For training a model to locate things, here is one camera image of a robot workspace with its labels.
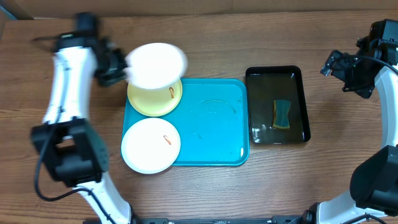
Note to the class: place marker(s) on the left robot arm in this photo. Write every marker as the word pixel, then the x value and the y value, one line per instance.
pixel 73 158

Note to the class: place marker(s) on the white plate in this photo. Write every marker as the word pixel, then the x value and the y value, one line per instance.
pixel 156 65
pixel 150 146

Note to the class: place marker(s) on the teal plastic tray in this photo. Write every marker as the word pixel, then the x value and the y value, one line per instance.
pixel 211 119

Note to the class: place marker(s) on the black water basin tray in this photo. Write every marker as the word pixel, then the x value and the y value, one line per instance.
pixel 266 84

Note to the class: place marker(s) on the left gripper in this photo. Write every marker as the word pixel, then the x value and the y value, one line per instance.
pixel 107 81

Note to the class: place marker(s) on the yellow-green plate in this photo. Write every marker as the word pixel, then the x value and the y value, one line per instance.
pixel 155 103

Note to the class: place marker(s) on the green yellow sponge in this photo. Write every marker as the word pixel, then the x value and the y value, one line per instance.
pixel 280 114

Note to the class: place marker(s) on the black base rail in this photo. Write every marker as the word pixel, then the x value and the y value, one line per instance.
pixel 217 221

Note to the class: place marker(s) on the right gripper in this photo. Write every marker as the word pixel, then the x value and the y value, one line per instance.
pixel 337 66

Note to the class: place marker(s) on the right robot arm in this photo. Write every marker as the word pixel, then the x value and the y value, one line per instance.
pixel 372 191

